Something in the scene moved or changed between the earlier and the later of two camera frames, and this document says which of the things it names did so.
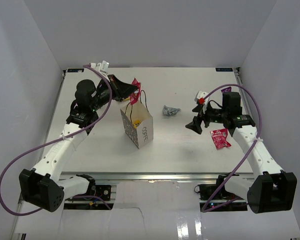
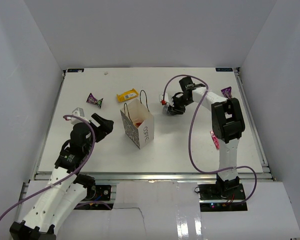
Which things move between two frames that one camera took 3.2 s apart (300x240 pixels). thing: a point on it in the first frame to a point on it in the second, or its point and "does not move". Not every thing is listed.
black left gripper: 121,90 to 105,127
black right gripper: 195,125 to 174,109
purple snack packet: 228,89 does not move
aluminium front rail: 156,176 does not move
